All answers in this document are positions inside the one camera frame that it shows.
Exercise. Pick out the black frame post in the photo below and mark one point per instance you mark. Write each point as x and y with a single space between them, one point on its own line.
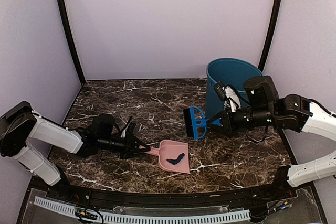
70 41
269 35

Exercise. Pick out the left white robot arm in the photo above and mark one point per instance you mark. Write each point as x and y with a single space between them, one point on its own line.
21 123

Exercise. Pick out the blue hand brush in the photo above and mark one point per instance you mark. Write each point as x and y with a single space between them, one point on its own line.
196 123

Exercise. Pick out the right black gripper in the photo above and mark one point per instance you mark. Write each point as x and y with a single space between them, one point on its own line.
228 127

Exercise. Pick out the right black frame post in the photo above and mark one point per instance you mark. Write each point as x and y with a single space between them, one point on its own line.
269 35

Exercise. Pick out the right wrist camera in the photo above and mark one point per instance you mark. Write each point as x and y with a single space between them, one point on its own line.
228 95

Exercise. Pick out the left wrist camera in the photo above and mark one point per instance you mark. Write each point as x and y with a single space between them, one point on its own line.
127 132

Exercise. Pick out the pink plastic dustpan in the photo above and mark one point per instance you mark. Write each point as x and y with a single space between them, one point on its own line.
171 149

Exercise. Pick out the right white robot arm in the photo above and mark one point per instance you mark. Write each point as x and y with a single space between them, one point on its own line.
292 112

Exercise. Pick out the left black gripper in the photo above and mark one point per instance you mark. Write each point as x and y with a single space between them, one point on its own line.
130 145

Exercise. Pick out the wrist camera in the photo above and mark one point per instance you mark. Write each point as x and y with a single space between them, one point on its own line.
127 132
228 95

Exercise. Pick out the white slotted cable duct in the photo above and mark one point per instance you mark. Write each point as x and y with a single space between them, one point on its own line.
90 216

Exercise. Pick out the blue plastic waste bin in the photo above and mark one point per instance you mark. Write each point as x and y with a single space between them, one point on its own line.
228 71

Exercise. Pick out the dark blue paper scrap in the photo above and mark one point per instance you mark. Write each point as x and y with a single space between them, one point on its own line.
177 160

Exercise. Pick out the black table front rail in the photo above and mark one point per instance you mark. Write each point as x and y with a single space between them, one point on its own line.
255 198

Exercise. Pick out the left black frame post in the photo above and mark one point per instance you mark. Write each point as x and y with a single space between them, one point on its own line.
70 41

